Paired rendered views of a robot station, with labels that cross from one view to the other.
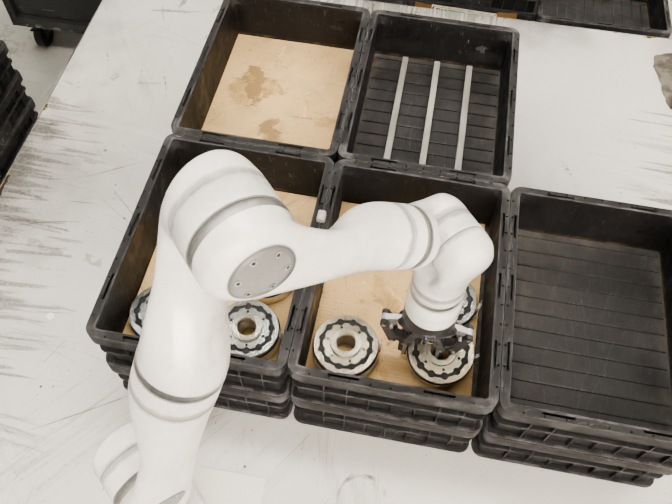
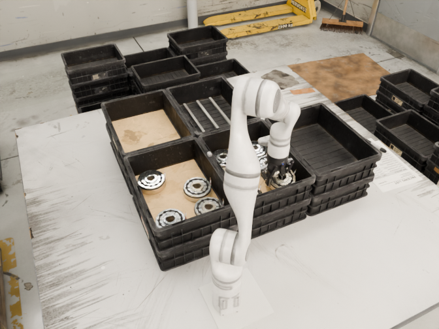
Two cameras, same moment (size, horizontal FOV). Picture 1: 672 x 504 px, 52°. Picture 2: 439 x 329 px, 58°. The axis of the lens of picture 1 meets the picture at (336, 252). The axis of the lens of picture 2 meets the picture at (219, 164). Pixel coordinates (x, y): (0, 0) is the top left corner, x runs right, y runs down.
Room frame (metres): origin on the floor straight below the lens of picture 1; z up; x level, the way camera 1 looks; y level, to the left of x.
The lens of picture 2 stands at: (-0.34, 0.61, 1.90)
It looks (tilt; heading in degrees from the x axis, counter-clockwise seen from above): 42 degrees down; 327
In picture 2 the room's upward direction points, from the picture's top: straight up
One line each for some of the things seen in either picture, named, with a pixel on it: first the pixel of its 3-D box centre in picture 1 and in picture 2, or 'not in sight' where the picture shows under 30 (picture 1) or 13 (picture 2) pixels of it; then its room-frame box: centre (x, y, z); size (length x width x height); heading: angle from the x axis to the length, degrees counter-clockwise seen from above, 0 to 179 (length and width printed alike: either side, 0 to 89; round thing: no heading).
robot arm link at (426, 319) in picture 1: (437, 283); (276, 141); (0.46, -0.14, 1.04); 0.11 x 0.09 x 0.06; 170
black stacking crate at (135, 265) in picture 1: (224, 259); (179, 190); (0.59, 0.18, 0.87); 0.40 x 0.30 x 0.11; 171
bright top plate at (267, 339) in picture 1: (247, 328); (208, 207); (0.47, 0.13, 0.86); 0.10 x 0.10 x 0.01
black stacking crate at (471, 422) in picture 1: (403, 290); (253, 168); (0.54, -0.11, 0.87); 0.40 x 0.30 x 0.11; 171
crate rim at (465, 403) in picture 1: (407, 274); (253, 158); (0.54, -0.11, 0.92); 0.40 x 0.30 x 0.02; 171
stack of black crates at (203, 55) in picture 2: not in sight; (198, 62); (2.24, -0.85, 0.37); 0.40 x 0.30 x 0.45; 82
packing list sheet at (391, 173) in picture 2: not in sight; (379, 162); (0.40, -0.73, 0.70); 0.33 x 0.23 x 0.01; 172
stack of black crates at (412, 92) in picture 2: not in sight; (408, 106); (0.94, -1.84, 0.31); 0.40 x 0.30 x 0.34; 172
